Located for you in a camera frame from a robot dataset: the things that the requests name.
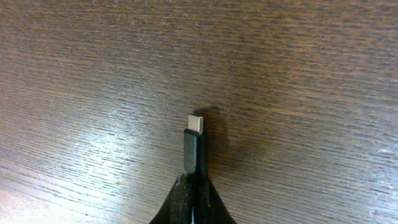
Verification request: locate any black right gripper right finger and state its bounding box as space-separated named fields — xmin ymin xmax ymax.
xmin=193 ymin=177 xmax=236 ymax=224

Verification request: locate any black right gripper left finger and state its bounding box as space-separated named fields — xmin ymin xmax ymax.
xmin=149 ymin=174 xmax=194 ymax=224

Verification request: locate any black usb charging cable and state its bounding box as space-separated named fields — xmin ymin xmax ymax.
xmin=183 ymin=114 xmax=207 ymax=177

